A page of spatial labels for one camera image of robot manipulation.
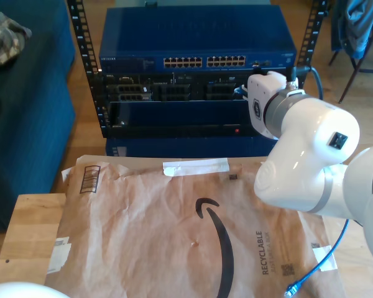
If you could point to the dark metal chair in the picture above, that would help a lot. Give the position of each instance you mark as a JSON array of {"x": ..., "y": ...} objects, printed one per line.
[{"x": 350, "y": 79}]

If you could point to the black rack shelf tray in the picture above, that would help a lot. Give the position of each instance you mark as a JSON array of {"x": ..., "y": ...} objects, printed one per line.
[{"x": 174, "y": 130}]

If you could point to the black server rack frame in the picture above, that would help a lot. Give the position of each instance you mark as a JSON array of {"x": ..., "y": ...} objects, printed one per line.
[{"x": 81, "y": 31}]

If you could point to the blue grey jacket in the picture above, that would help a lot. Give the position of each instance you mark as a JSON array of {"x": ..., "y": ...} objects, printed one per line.
[{"x": 357, "y": 28}]

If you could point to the black rack server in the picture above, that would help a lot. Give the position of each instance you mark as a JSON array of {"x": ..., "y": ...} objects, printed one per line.
[{"x": 174, "y": 93}]

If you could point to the blue network switch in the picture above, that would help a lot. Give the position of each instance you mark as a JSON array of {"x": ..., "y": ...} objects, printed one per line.
[{"x": 189, "y": 31}]

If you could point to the brown paper mailer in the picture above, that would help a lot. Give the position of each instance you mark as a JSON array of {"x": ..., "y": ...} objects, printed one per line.
[{"x": 143, "y": 232}]

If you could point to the camouflage cloth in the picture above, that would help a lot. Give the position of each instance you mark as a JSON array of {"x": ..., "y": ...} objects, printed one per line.
[{"x": 6, "y": 40}]

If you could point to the blue sofa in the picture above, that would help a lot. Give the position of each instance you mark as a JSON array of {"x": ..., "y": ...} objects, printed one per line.
[{"x": 25, "y": 124}]

